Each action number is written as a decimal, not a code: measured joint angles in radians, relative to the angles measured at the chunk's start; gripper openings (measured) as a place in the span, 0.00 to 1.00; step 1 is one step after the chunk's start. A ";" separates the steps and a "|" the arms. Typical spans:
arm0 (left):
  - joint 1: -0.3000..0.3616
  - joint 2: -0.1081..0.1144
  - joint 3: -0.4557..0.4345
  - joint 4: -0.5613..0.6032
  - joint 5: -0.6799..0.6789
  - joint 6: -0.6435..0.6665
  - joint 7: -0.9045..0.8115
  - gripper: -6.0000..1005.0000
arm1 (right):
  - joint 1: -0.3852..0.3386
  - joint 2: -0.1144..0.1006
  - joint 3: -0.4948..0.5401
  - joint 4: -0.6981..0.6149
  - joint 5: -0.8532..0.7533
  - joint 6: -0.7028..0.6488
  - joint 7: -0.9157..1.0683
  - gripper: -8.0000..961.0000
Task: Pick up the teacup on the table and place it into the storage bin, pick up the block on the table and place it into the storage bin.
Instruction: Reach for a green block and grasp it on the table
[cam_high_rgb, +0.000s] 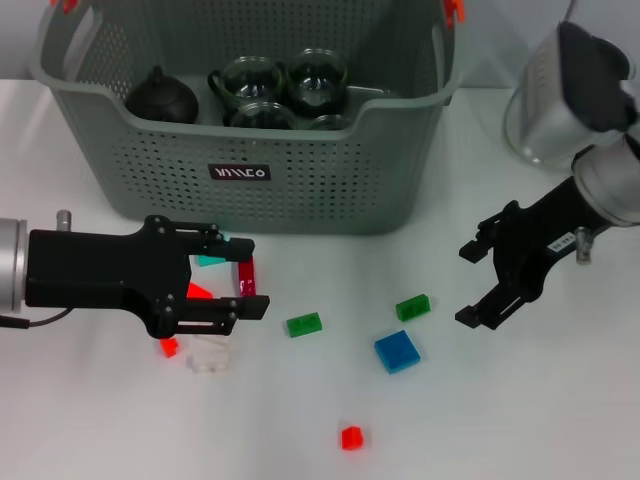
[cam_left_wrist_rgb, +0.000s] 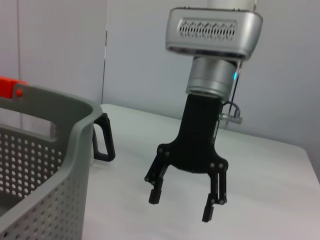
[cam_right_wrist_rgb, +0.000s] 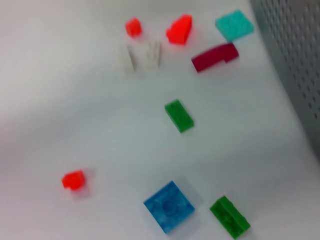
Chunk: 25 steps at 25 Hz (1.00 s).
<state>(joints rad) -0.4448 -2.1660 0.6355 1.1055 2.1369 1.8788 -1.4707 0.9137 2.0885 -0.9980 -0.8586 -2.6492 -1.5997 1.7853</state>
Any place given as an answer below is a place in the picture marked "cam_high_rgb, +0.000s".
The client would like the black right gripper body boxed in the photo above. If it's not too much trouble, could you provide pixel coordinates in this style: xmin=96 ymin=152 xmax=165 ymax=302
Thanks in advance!
xmin=477 ymin=177 xmax=585 ymax=307

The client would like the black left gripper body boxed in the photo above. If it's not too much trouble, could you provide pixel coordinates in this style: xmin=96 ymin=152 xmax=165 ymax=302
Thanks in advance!
xmin=25 ymin=214 xmax=195 ymax=339

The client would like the green toy brick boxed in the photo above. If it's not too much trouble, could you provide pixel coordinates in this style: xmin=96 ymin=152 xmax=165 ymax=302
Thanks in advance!
xmin=286 ymin=312 xmax=324 ymax=340
xmin=396 ymin=293 xmax=432 ymax=322

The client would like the blue square toy brick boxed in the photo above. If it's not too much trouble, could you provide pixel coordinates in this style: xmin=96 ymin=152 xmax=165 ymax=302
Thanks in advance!
xmin=374 ymin=329 xmax=422 ymax=375

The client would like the glass teacup with black base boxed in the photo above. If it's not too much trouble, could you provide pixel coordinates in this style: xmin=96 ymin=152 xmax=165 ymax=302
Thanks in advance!
xmin=285 ymin=48 xmax=350 ymax=116
xmin=224 ymin=99 xmax=300 ymax=131
xmin=305 ymin=113 xmax=352 ymax=132
xmin=207 ymin=56 xmax=287 ymax=105

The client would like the grey perforated storage bin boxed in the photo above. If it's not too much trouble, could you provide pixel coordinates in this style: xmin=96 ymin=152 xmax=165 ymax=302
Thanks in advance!
xmin=29 ymin=0 xmax=464 ymax=236

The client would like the dark red toy brick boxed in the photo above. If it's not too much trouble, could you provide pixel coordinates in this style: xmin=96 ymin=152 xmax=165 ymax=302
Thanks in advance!
xmin=237 ymin=257 xmax=259 ymax=299

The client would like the white flat toy brick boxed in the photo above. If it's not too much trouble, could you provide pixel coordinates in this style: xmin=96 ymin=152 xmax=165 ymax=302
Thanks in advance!
xmin=186 ymin=347 xmax=235 ymax=375
xmin=192 ymin=333 xmax=237 ymax=349

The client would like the black ceramic teapot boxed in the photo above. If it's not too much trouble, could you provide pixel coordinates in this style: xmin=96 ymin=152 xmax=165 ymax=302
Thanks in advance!
xmin=124 ymin=64 xmax=200 ymax=124

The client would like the right gripper cable with connector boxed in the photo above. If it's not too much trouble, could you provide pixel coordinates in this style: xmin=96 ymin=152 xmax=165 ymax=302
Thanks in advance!
xmin=573 ymin=225 xmax=595 ymax=266

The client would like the gripper cable with connector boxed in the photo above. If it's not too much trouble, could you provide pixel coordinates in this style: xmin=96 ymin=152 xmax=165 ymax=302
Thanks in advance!
xmin=0 ymin=209 xmax=74 ymax=329
xmin=573 ymin=225 xmax=595 ymax=266

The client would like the left gripper cable with connector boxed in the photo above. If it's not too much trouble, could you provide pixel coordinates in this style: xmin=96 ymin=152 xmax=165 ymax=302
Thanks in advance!
xmin=0 ymin=209 xmax=74 ymax=329

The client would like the glass teapot with black handle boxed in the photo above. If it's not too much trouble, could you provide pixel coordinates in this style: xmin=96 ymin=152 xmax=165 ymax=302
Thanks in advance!
xmin=503 ymin=74 xmax=576 ymax=170

